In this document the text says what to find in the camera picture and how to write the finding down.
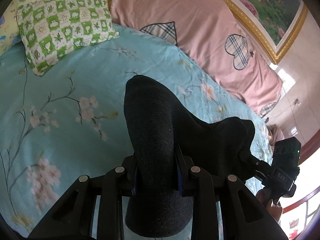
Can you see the gold framed landscape painting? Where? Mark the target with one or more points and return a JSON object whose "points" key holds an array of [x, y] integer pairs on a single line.
{"points": [[275, 24]]}

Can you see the green white checkered pillow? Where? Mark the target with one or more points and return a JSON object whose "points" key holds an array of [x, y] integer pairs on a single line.
{"points": [[51, 29]]}

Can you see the black knit pants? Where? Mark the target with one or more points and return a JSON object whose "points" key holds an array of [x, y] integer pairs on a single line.
{"points": [[161, 128]]}

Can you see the turquoise floral bed sheet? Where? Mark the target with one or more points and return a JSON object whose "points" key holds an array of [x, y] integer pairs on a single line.
{"points": [[70, 121]]}

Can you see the person's right hand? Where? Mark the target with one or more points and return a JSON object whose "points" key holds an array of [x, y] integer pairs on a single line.
{"points": [[275, 210]]}

